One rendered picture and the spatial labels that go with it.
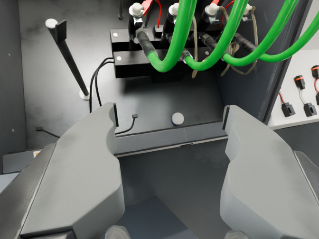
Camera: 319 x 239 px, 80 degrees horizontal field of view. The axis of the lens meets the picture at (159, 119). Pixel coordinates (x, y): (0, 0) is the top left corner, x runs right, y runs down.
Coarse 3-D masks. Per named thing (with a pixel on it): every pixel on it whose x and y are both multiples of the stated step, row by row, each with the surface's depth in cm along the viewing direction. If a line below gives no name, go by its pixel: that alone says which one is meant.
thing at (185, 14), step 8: (184, 0) 15; (192, 0) 15; (184, 8) 15; (192, 8) 15; (184, 16) 16; (192, 16) 16; (176, 24) 17; (184, 24) 16; (176, 32) 17; (184, 32) 17; (176, 40) 18; (184, 40) 18; (176, 48) 18; (152, 56) 28; (168, 56) 20; (176, 56) 19; (152, 64) 27; (160, 64) 23; (168, 64) 21
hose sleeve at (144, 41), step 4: (144, 32) 34; (140, 36) 33; (144, 36) 33; (140, 40) 33; (144, 40) 32; (148, 40) 32; (140, 44) 33; (144, 44) 31; (148, 44) 31; (144, 48) 30; (148, 48) 30; (152, 48) 30; (144, 52) 30; (148, 52) 29; (152, 52) 29; (156, 52) 29; (148, 60) 30
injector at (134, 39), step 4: (132, 16) 37; (136, 16) 37; (140, 16) 37; (132, 20) 38; (128, 24) 40; (132, 24) 39; (128, 28) 41; (132, 28) 40; (136, 28) 40; (128, 32) 43; (132, 32) 41; (132, 36) 42; (132, 40) 45; (136, 40) 41; (132, 44) 46; (132, 48) 48
